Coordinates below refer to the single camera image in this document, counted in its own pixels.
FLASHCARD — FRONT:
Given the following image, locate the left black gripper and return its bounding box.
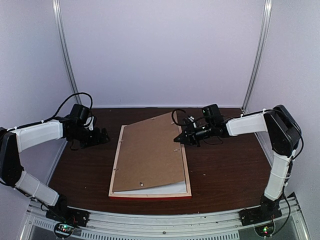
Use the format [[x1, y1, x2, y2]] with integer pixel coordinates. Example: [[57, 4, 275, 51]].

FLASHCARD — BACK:
[[70, 125, 111, 149]]

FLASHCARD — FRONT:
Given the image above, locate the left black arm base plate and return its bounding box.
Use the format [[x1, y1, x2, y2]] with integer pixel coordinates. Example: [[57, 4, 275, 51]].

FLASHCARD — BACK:
[[45, 207, 90, 228]]

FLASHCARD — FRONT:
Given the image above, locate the left aluminium corner post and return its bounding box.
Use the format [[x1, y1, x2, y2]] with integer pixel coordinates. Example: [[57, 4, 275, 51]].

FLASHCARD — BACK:
[[52, 0, 79, 94]]

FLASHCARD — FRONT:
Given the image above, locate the right aluminium corner post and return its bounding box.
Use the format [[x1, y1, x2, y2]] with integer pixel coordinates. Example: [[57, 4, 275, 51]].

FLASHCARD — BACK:
[[241, 0, 273, 113]]

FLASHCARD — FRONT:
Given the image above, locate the left black cable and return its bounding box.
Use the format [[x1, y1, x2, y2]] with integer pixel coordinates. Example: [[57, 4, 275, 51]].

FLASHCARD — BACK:
[[51, 92, 94, 151]]

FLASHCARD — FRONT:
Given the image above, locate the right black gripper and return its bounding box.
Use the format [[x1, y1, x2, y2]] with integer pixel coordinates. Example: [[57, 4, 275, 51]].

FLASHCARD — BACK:
[[174, 122, 215, 147]]

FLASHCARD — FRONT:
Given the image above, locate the landscape photo print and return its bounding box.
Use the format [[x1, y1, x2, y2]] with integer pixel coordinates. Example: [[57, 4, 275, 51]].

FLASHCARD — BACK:
[[114, 181, 187, 195]]

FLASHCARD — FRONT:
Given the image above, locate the brown backing board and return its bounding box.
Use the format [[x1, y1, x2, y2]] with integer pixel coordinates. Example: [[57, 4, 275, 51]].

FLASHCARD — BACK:
[[111, 111, 187, 193]]

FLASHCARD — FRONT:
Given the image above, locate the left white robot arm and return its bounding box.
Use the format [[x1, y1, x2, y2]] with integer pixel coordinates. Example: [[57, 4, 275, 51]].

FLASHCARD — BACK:
[[0, 104, 110, 222]]

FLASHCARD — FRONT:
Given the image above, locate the black cable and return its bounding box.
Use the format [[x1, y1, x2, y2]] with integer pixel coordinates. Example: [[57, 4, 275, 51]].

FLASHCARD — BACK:
[[51, 92, 94, 151], [171, 108, 225, 146]]

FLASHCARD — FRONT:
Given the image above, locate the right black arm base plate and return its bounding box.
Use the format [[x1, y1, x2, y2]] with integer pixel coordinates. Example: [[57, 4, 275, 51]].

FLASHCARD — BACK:
[[238, 206, 283, 227]]

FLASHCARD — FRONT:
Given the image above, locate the right black cable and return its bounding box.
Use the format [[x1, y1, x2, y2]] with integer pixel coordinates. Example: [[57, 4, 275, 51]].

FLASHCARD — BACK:
[[171, 108, 225, 146]]

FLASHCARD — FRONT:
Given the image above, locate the wooden picture frame red edge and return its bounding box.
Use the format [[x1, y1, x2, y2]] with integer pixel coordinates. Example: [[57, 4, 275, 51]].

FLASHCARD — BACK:
[[108, 124, 193, 200]]

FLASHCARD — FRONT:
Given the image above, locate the aluminium corner post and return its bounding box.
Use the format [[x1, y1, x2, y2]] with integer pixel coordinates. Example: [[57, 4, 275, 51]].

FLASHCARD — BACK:
[[241, 0, 273, 113], [52, 0, 79, 94]]

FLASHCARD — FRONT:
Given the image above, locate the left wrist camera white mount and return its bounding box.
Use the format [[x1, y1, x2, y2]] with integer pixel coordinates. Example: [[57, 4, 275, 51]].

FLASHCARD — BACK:
[[85, 115, 97, 131]]

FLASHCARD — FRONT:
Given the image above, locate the aluminium front rail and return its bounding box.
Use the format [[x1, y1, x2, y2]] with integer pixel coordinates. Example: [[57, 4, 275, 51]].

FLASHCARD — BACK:
[[17, 201, 311, 240]]

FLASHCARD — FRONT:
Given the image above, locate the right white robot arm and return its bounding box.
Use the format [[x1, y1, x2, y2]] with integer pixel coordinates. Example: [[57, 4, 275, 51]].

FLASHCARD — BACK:
[[174, 104, 304, 221]]

